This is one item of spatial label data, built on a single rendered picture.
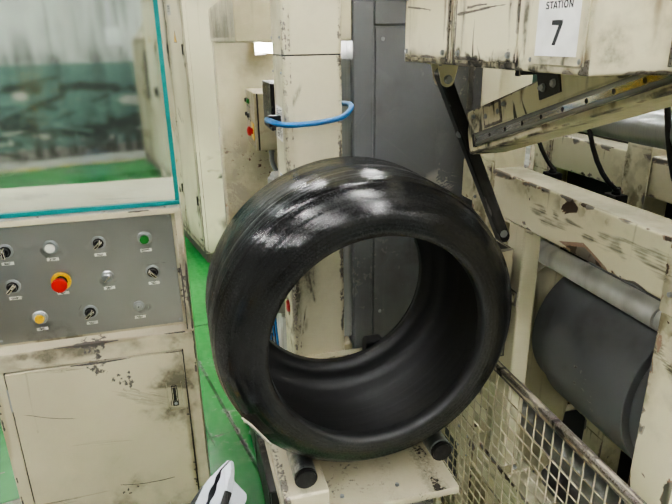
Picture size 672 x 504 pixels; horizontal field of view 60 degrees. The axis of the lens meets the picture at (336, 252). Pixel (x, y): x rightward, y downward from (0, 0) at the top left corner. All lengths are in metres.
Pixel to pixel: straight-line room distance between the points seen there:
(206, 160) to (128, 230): 2.95
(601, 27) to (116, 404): 1.56
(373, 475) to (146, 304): 0.83
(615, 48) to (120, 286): 1.37
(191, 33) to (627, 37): 3.91
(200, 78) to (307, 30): 3.29
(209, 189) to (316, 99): 3.42
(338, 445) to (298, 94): 0.71
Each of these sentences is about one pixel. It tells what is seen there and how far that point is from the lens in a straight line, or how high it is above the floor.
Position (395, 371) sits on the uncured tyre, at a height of 0.95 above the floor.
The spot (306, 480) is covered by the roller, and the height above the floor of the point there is 0.90.
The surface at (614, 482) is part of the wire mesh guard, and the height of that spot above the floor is 1.00.
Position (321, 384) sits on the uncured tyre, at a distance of 1.38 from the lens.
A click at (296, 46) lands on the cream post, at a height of 1.67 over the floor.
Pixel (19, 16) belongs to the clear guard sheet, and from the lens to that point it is 1.63.
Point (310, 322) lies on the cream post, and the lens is 1.43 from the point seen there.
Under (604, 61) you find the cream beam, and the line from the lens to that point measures 0.81.
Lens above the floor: 1.69
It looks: 20 degrees down
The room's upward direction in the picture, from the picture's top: 1 degrees counter-clockwise
